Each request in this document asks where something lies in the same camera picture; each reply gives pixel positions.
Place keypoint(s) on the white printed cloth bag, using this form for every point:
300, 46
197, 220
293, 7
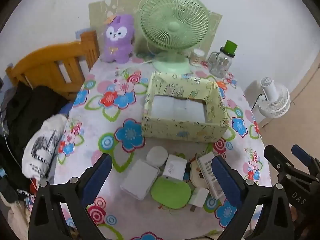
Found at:
42, 142

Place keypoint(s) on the small white plug adapter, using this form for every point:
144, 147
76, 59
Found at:
198, 197

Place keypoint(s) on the cotton swab container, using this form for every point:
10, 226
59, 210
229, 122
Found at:
197, 57

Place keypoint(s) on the white box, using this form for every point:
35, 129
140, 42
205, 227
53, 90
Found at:
140, 180

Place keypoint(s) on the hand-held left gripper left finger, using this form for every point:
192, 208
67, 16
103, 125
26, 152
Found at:
100, 175

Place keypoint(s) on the purple plush toy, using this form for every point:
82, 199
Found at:
118, 47

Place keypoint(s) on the white floor fan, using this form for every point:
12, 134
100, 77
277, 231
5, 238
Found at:
272, 100

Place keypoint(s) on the floral tablecloth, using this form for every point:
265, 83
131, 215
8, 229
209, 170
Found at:
140, 212

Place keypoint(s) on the beige bear-shaped wooden coaster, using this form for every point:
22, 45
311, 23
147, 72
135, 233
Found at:
197, 177

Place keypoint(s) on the patterned fabric storage box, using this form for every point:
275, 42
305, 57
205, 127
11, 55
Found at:
180, 130

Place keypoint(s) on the white round plastic case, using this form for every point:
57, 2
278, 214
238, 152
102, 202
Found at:
157, 156

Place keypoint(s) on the green desk fan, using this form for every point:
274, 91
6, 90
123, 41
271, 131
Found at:
175, 27

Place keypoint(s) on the white remote control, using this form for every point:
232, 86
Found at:
206, 167

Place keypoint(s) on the black clothing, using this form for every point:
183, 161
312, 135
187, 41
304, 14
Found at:
30, 105

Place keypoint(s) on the green oval case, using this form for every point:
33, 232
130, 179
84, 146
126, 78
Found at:
171, 192

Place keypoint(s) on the white charger block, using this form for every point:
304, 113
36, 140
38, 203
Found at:
175, 167

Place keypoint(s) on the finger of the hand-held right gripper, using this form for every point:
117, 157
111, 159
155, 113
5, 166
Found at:
280, 162
301, 155

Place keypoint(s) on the glass jar mug green lid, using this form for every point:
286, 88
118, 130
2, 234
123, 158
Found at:
221, 62

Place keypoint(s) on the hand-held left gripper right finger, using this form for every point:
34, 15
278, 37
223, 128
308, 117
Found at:
225, 177

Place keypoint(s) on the wooden chair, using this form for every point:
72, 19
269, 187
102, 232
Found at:
45, 55

